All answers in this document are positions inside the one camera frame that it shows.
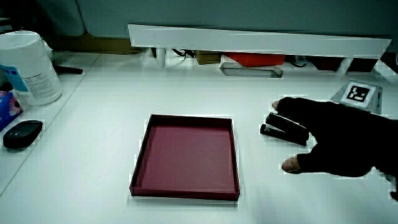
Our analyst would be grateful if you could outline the person's right hand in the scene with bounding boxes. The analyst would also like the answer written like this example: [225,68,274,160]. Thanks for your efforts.
[272,80,398,202]

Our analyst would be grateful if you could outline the black stapler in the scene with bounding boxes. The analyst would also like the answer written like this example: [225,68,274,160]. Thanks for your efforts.
[259,112,310,146]

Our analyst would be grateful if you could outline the white desk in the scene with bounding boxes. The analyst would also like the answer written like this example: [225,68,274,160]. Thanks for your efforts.
[0,51,398,224]

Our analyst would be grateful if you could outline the dark red box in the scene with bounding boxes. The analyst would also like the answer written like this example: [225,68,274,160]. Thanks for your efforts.
[310,56,346,72]

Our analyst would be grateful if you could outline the clear flat holder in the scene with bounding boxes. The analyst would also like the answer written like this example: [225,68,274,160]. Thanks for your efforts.
[219,62,284,78]

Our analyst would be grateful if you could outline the orange box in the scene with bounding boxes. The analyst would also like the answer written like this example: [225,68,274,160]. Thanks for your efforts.
[223,52,286,67]

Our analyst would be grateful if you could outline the white monitor riser shelf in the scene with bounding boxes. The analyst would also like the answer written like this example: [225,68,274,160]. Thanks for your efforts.
[127,24,392,68]

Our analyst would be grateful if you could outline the small brown box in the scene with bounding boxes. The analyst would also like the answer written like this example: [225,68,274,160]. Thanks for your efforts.
[195,50,221,65]

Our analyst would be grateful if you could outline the dark red shallow tray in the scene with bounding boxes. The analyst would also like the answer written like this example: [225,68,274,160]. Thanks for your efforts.
[129,114,241,202]

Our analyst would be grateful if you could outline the brown cardboard box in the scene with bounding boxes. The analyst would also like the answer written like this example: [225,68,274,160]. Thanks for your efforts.
[46,32,142,55]

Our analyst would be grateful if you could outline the black computer mouse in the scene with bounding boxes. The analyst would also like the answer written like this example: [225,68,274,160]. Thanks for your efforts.
[2,119,44,150]

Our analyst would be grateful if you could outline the white labelled canister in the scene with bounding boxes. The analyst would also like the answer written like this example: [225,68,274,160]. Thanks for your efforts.
[0,30,64,106]

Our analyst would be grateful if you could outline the blue floral tissue packet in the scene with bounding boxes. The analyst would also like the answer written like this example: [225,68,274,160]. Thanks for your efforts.
[0,90,24,131]

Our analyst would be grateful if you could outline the black cables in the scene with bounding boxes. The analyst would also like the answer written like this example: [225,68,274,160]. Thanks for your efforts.
[170,48,196,59]

